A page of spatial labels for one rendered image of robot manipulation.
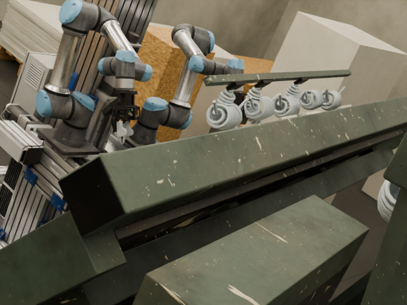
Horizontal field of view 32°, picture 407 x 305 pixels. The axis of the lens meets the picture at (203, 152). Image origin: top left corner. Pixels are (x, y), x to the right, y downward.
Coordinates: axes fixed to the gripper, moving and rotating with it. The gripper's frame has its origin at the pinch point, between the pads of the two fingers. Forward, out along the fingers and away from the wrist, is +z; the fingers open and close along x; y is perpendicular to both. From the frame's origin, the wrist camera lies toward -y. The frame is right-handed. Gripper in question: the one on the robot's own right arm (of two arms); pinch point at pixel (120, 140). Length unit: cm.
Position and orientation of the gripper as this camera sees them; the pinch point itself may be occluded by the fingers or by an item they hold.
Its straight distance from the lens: 280.7
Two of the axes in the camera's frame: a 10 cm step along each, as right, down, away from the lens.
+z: -0.2, 10.0, 0.5
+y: 7.8, 0.5, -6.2
